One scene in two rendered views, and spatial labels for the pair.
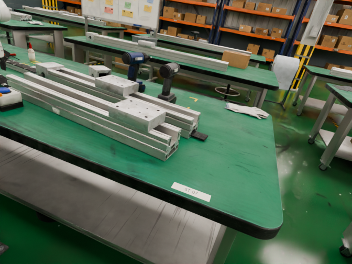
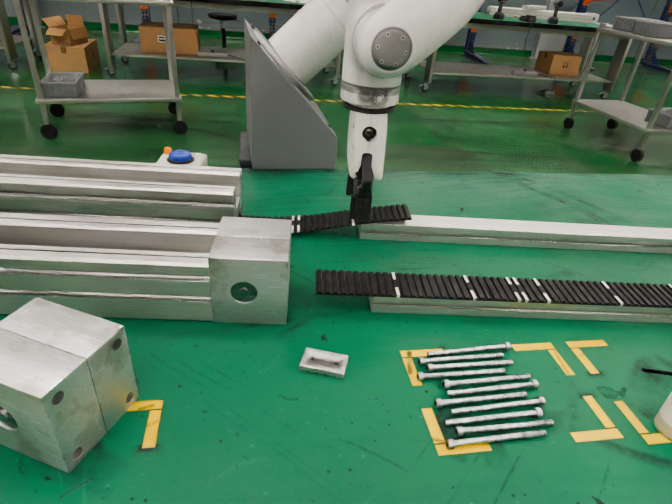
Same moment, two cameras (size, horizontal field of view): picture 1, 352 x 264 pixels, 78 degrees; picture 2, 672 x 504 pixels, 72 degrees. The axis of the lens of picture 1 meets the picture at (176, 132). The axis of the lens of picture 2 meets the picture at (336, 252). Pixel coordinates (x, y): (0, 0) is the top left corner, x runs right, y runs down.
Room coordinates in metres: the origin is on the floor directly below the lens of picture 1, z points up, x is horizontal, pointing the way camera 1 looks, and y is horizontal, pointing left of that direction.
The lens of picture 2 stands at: (1.59, 0.58, 1.17)
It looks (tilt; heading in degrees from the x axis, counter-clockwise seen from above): 32 degrees down; 153
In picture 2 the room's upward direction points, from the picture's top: 5 degrees clockwise
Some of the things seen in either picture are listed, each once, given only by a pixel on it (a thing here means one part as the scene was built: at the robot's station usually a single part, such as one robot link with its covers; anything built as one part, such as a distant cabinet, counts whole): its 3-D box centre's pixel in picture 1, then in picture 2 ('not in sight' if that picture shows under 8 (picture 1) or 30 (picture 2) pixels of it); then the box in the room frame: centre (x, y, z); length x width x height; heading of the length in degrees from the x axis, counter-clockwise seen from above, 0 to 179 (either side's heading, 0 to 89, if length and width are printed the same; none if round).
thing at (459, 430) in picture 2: not in sight; (505, 426); (1.40, 0.89, 0.78); 0.11 x 0.01 x 0.01; 76
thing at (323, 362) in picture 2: not in sight; (324, 362); (1.25, 0.75, 0.78); 0.05 x 0.03 x 0.01; 55
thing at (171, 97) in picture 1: (169, 84); not in sight; (1.09, 0.07, 0.89); 0.20 x 0.08 x 0.22; 164
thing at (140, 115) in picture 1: (137, 117); not in sight; (0.68, 0.14, 0.87); 0.16 x 0.11 x 0.07; 68
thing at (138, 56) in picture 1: (138, 72); not in sight; (1.21, 0.27, 0.89); 0.20 x 0.08 x 0.22; 147
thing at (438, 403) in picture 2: not in sight; (481, 398); (1.36, 0.89, 0.78); 0.11 x 0.01 x 0.01; 77
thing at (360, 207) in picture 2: (4, 63); (361, 202); (1.04, 0.90, 0.86); 0.03 x 0.03 x 0.07; 68
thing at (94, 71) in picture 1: (97, 76); (62, 371); (1.22, 0.50, 0.83); 0.11 x 0.10 x 0.10; 137
